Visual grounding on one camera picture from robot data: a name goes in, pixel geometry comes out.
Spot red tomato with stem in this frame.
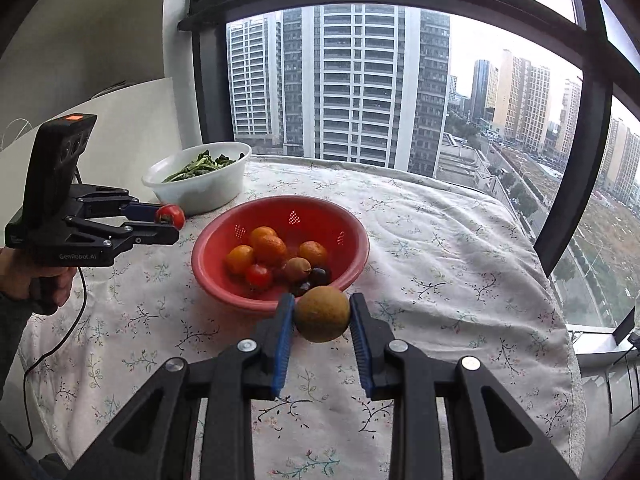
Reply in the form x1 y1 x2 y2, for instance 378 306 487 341
154 204 186 231

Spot white cabinet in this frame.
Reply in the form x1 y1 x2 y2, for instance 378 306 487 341
1 0 201 221

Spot left hand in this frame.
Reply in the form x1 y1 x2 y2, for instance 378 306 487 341
1 248 77 307

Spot red plastic colander basket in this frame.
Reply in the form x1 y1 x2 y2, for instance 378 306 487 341
191 195 370 313

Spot orange mandarin top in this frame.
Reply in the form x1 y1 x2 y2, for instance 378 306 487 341
297 240 329 268

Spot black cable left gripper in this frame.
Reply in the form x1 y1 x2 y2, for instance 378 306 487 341
6 167 89 453

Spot green leafy vegetables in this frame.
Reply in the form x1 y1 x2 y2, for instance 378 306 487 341
163 150 245 183

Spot dark purple plum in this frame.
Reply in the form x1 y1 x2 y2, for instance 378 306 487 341
308 266 332 288
288 281 314 297

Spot white plastic bowl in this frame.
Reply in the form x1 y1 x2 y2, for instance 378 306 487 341
142 142 252 217

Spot brown longan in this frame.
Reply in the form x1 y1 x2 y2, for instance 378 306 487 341
283 257 312 284
294 286 350 342

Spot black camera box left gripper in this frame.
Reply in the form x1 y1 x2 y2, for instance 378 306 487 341
22 113 98 224

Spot black window frame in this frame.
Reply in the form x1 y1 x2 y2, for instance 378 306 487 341
177 0 640 279

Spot large orange mandarin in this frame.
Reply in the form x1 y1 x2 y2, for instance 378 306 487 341
253 236 288 268

